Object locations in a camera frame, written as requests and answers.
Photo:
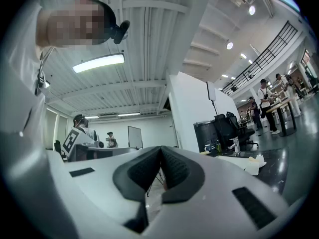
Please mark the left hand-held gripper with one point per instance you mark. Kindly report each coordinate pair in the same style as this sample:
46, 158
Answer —
72, 142

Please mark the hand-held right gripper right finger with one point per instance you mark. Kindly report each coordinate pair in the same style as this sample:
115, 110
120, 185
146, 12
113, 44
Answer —
219, 183

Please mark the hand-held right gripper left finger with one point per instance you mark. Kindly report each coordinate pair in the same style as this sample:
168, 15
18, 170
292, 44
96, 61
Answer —
82, 190

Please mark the white and beige plastic piece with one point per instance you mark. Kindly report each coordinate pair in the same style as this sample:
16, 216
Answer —
253, 169

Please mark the beige plastic block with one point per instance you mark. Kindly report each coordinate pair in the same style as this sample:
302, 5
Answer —
253, 159

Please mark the white desk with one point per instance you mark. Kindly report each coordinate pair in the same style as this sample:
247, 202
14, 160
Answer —
107, 150

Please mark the green bottle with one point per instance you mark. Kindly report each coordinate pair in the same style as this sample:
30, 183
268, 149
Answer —
218, 147

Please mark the white mug with blue print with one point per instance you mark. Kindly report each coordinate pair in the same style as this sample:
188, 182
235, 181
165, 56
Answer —
207, 148

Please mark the chrome faucet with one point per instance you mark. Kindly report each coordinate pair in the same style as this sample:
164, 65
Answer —
236, 146

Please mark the black storage box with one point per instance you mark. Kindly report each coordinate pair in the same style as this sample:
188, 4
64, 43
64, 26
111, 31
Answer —
205, 134

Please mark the black office chair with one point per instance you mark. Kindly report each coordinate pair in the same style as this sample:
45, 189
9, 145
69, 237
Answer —
234, 129

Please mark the whiteboard on stand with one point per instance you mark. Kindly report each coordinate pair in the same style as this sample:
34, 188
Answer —
135, 137

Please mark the person's white shirt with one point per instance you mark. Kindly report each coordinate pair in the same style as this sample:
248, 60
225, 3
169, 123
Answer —
22, 96

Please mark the long ceiling lamp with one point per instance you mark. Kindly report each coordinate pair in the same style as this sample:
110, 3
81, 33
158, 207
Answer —
99, 62

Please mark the white partition panel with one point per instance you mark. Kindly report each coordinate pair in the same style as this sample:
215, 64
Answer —
189, 103

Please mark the light panel on stand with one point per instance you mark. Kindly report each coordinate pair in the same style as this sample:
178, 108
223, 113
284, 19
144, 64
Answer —
211, 91

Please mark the person's head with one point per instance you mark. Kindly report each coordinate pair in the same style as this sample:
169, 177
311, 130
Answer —
69, 26

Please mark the black balcony railing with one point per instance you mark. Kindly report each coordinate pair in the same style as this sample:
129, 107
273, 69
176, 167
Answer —
264, 56

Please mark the round ceiling lamp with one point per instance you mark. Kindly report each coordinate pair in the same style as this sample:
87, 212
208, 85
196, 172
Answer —
229, 45
252, 10

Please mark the round table with black pedestal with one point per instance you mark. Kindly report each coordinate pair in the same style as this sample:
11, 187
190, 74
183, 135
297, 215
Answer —
286, 116

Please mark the black head-worn camera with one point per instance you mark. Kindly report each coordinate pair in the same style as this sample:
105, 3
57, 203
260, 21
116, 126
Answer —
121, 32

